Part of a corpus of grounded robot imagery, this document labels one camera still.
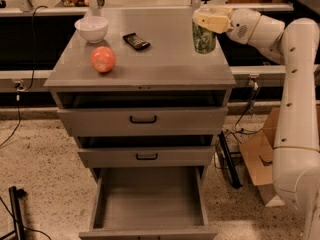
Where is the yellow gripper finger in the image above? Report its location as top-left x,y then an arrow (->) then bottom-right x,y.
193,6 -> 232,34

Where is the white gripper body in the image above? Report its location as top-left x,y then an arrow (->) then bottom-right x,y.
226,8 -> 261,45

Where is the green soda can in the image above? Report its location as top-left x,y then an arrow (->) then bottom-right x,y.
192,22 -> 216,54

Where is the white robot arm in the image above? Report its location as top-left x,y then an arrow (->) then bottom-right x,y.
193,5 -> 320,240

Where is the top grey drawer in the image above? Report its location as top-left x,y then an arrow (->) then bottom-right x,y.
58,108 -> 227,137

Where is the grey drawer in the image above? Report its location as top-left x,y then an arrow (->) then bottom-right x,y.
79,167 -> 217,240
78,147 -> 214,168
58,108 -> 227,137

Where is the grey drawer cabinet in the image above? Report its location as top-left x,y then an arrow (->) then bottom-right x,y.
44,7 -> 238,172

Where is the middle grey drawer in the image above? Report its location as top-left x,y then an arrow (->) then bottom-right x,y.
78,147 -> 214,168

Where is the bottom grey drawer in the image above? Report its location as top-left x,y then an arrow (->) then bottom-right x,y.
79,167 -> 217,240

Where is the black chip bag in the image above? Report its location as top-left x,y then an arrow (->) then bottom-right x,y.
123,33 -> 151,51

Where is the orange red apple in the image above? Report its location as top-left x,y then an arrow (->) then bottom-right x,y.
90,46 -> 116,73

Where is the white bowl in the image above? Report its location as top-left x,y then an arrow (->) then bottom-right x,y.
74,16 -> 109,43

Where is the cardboard box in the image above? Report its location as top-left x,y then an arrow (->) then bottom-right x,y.
240,108 -> 284,207

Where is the black stand leg left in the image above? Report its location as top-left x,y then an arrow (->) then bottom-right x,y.
0,186 -> 26,240

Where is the black cables right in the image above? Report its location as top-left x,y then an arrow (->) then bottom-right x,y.
213,80 -> 264,172

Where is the black cable left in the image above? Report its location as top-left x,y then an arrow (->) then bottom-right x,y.
0,5 -> 50,149

